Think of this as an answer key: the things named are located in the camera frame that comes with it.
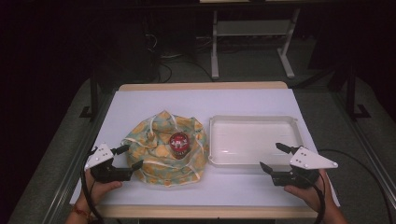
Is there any white plastic tray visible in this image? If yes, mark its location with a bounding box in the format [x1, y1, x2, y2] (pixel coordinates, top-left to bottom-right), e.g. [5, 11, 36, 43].
[207, 114, 304, 169]

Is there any bundle of floor cables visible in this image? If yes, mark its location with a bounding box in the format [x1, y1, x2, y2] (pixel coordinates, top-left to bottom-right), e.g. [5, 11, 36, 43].
[141, 31, 216, 84]

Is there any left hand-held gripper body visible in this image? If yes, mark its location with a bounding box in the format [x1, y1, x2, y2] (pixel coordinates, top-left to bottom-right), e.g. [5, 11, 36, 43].
[84, 142, 134, 184]

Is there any person's right hand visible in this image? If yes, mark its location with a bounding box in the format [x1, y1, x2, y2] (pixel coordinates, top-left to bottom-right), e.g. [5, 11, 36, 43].
[283, 169, 336, 215]

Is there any red can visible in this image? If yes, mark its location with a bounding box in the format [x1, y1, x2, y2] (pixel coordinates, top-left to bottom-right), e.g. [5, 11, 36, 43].
[168, 132, 191, 160]

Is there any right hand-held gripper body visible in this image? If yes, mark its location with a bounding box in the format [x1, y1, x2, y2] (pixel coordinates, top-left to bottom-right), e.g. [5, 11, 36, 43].
[270, 146, 340, 189]

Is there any white metal desk frame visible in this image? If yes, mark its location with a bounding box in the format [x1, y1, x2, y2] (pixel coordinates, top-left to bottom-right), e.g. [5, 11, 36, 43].
[210, 7, 302, 80]

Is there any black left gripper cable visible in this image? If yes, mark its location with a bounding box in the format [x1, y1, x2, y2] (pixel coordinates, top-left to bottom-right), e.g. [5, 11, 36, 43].
[79, 148, 106, 224]

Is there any yellow green patterned drawstring bag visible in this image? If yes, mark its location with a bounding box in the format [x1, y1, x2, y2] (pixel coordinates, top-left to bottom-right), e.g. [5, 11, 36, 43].
[120, 109, 210, 188]

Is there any white table cover sheet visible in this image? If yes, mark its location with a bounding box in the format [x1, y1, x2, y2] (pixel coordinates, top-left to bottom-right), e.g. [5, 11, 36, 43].
[69, 88, 341, 208]

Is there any red string bracelet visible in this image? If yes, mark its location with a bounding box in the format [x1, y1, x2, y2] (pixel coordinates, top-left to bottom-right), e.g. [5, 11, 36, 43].
[71, 206, 92, 219]

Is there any black metal stand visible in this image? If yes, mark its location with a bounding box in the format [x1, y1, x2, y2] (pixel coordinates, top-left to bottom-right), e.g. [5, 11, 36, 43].
[78, 66, 101, 121]
[345, 63, 372, 121]

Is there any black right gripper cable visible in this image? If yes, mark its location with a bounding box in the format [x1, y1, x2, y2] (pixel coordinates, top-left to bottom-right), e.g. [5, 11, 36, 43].
[306, 174, 327, 224]

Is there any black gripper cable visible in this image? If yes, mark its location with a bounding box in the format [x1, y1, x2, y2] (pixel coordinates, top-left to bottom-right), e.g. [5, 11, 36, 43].
[79, 148, 106, 224]
[306, 174, 327, 224]

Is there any black floor cable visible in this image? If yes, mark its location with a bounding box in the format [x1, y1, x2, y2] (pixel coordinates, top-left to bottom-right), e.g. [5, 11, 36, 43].
[317, 148, 394, 224]

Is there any person's left hand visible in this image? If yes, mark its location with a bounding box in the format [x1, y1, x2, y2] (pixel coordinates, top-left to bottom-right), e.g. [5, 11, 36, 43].
[77, 169, 123, 213]

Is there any aluminium rail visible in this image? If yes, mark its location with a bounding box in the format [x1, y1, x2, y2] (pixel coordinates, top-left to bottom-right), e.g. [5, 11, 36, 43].
[41, 92, 115, 224]
[331, 91, 396, 203]

